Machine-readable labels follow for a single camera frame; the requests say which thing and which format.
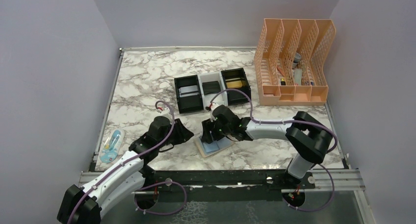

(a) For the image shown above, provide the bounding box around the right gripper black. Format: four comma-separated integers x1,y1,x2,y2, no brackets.
202,117,232,144

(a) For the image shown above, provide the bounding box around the orange plastic desk organizer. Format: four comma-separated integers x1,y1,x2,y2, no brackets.
254,19,336,106

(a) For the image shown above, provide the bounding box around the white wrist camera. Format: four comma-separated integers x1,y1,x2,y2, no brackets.
205,102,219,112
156,107,173,121

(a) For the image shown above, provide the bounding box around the silver card in tray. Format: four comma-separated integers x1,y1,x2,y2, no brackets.
178,85,199,98

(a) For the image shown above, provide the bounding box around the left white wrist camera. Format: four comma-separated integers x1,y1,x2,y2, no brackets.
156,107,173,121

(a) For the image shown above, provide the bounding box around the black metal base rail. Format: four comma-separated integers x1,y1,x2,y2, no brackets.
78,169,364,204

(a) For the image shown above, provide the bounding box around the black white card tray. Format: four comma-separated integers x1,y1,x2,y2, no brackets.
174,68,251,114

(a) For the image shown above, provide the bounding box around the purple cable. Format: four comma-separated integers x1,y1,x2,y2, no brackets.
66,100,176,224
205,88,338,213

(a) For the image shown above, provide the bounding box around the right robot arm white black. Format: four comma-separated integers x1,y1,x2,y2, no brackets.
199,105,338,188

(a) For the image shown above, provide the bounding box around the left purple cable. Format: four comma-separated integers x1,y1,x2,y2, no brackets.
66,100,176,224

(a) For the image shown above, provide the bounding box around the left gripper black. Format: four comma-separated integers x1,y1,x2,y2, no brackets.
157,118,194,148

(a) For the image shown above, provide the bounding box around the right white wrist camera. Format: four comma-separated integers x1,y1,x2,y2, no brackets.
205,102,219,112

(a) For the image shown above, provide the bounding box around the blue patterned sticker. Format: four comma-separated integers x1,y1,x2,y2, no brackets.
99,128,125,164

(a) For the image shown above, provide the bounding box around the gold card in tray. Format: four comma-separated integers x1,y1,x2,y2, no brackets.
226,80,243,88

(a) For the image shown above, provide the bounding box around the grey tape roll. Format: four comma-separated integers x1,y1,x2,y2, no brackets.
292,52,302,69

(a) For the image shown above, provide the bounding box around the black card in tray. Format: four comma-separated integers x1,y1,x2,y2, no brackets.
202,81,221,95

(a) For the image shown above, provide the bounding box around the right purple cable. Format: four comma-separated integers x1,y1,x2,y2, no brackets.
205,88,338,213

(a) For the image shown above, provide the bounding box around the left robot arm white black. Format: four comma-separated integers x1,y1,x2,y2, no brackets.
57,116,194,224

